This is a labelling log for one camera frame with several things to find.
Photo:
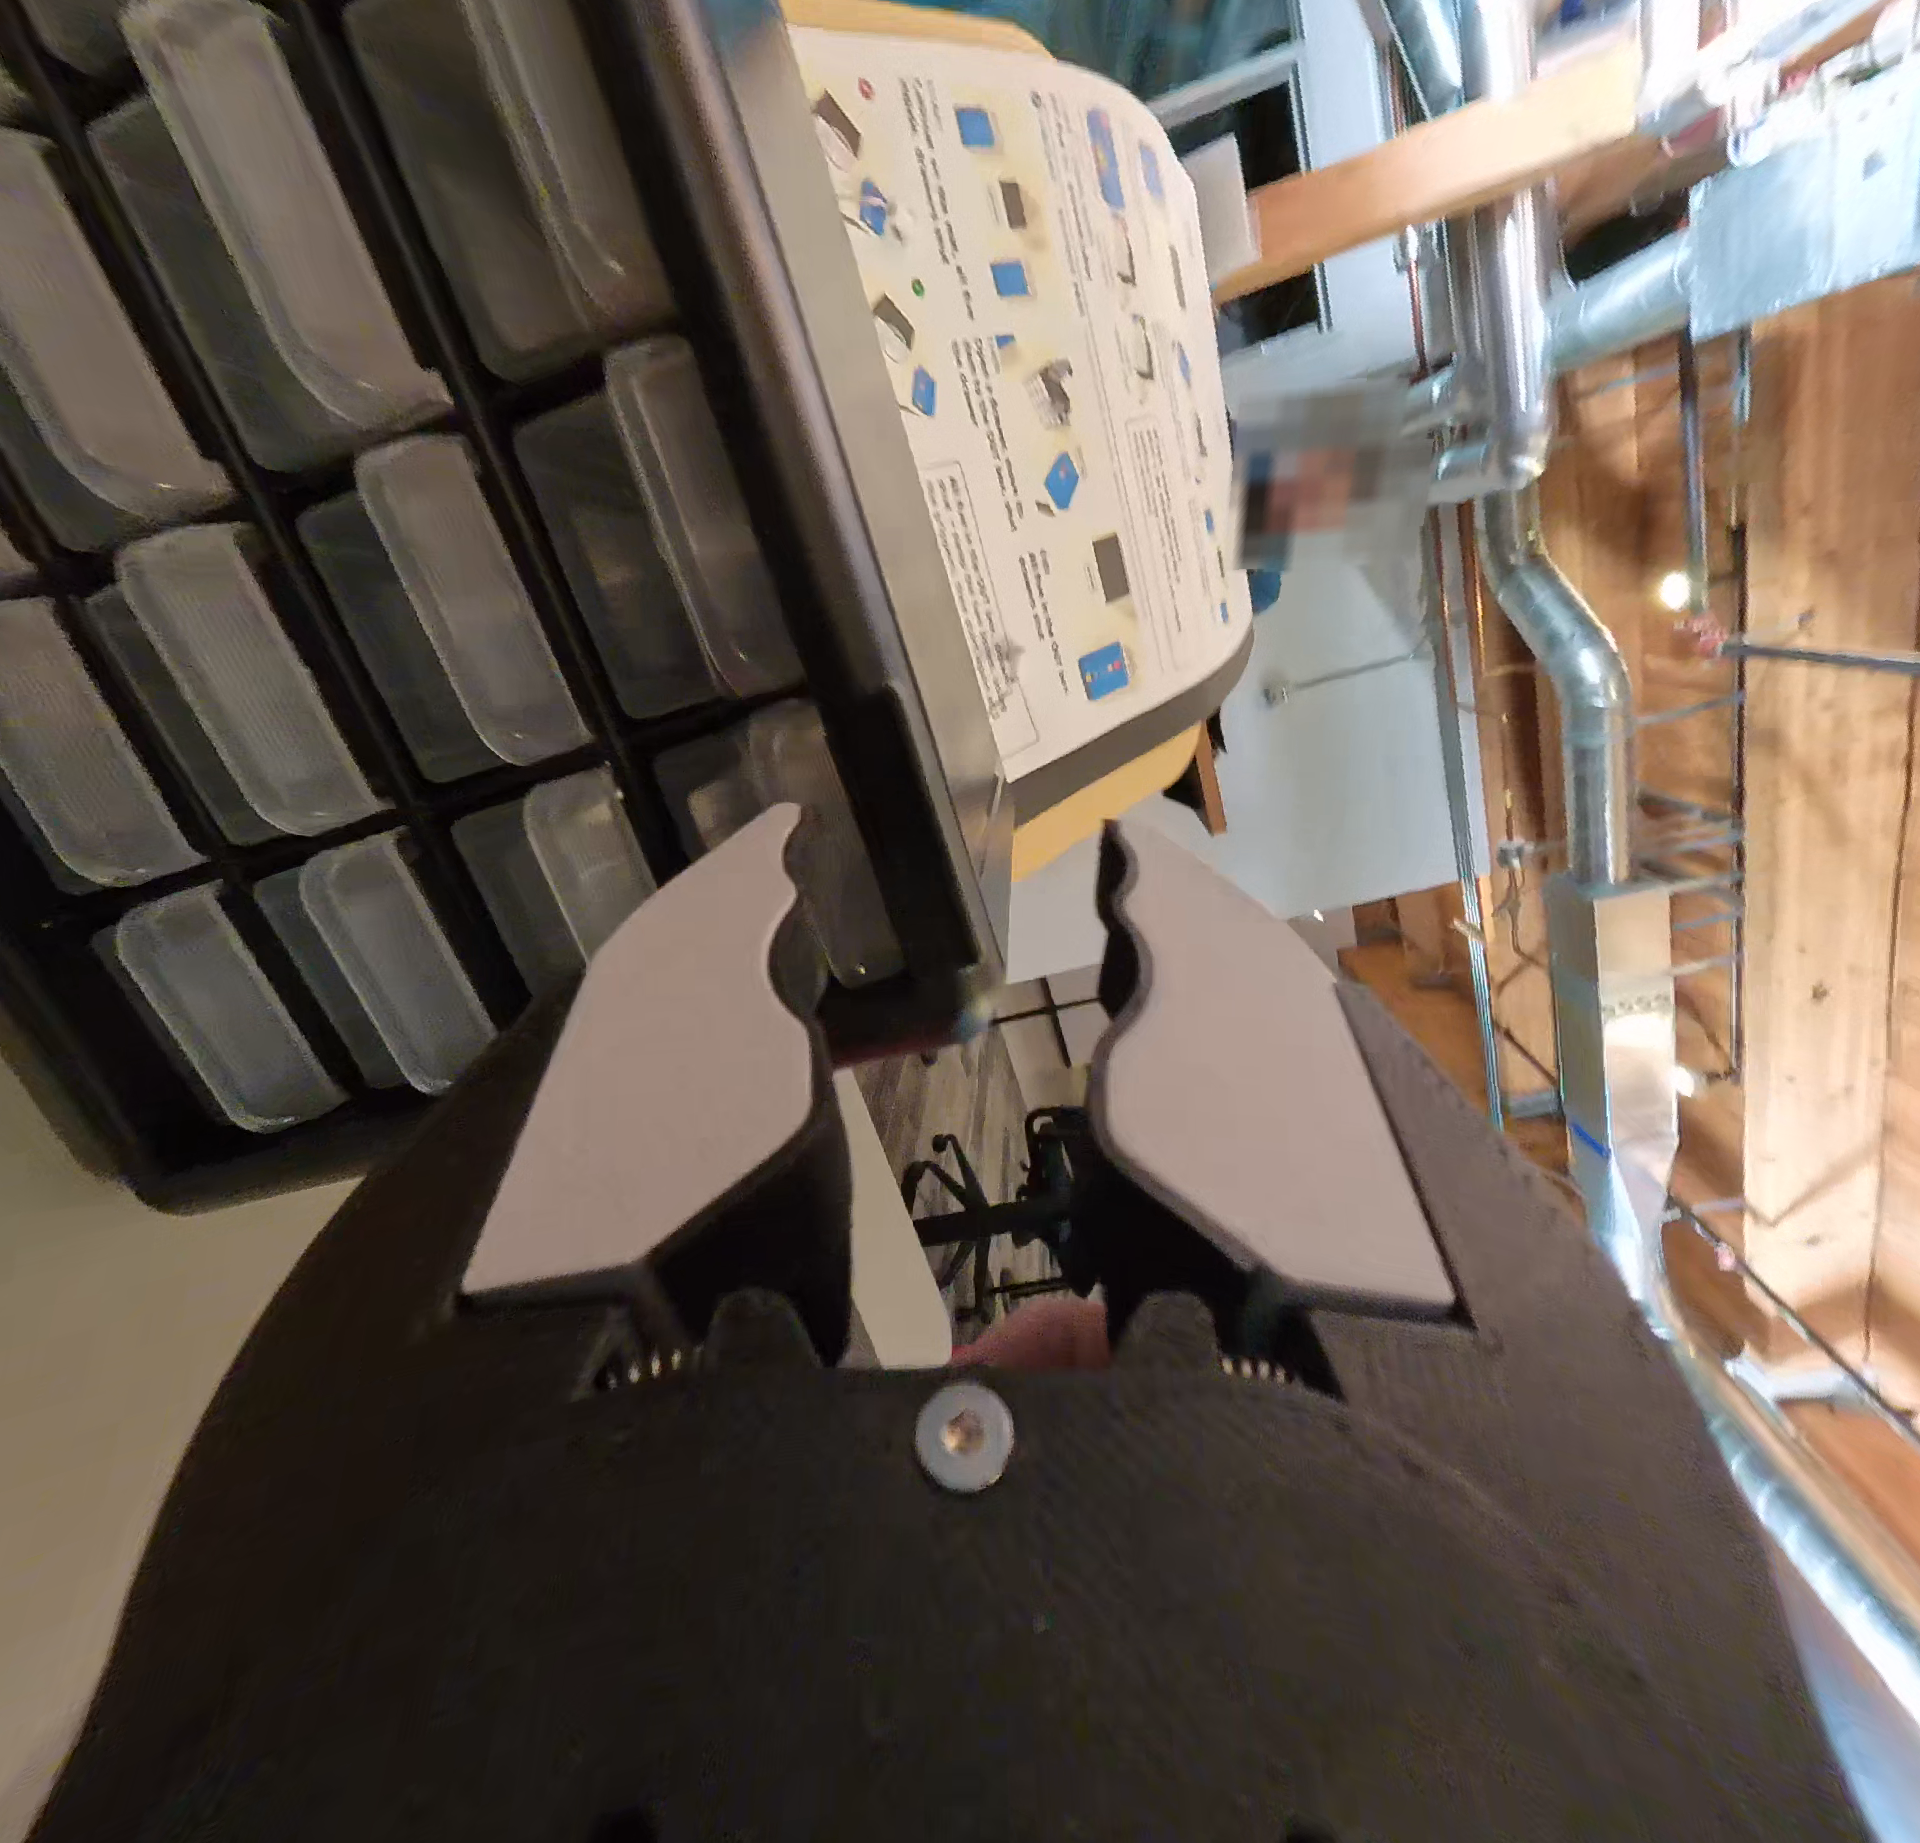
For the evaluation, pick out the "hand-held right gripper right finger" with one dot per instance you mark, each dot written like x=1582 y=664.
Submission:
x=1247 y=1109

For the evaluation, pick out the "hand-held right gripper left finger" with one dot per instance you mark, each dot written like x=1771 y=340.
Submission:
x=661 y=1093

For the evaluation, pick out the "black drawer cabinet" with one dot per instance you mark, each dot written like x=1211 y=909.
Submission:
x=751 y=298

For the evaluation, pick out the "rows of clear cabinet drawers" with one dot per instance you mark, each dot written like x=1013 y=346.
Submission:
x=437 y=613

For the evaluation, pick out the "black office chair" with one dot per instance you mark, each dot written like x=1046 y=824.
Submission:
x=1051 y=1146

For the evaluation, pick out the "white instruction poster board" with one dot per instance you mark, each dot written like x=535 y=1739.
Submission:
x=1103 y=824

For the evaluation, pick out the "round ceiling light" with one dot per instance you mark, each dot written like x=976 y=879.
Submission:
x=1676 y=589

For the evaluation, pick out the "printed instruction sheet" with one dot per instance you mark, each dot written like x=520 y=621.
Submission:
x=1051 y=448

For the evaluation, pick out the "wooden beam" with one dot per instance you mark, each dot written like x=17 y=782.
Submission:
x=1426 y=170

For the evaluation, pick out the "silver round duct pipe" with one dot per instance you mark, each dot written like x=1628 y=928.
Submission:
x=1516 y=223

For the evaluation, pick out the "grey wrapped duct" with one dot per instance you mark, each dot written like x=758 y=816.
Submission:
x=1801 y=223

